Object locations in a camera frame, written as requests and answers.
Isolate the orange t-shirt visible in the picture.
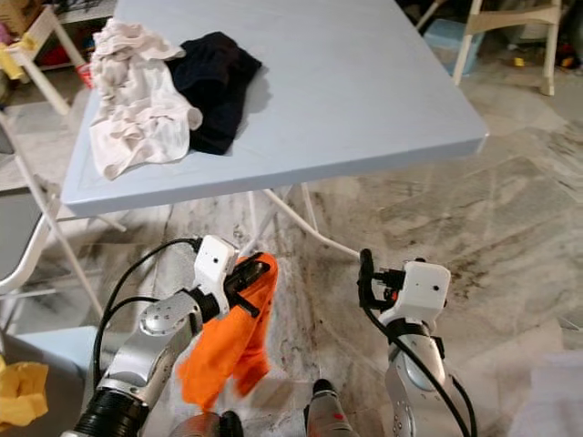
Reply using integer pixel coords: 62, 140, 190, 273
177, 251, 280, 413

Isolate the robot left leg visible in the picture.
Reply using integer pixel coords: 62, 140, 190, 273
169, 409, 243, 437

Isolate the light blue folding table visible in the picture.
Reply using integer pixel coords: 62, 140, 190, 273
59, 0, 489, 261

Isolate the navy garment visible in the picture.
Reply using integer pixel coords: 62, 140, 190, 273
168, 31, 264, 157

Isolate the white t-shirt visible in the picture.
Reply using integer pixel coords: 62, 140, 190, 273
506, 351, 583, 437

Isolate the light blue plastic stool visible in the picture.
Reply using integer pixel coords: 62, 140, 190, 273
423, 17, 476, 78

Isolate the yellow toy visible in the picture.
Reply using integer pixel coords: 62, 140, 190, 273
0, 46, 24, 81

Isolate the white baby high chair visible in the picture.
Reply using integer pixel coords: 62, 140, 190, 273
450, 0, 563, 97

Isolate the white children's table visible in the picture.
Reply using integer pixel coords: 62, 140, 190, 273
0, 3, 98, 117

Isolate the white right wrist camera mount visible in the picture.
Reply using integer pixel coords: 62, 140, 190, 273
395, 260, 453, 328

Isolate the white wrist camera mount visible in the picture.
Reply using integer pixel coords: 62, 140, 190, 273
395, 260, 453, 328
198, 234, 243, 316

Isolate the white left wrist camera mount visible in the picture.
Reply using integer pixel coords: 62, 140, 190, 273
198, 234, 243, 316

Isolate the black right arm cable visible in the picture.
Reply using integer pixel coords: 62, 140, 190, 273
361, 300, 481, 437

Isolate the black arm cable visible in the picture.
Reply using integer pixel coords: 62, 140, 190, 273
91, 238, 204, 388
361, 300, 481, 437

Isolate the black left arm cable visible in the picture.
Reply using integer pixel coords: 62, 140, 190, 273
91, 238, 204, 388

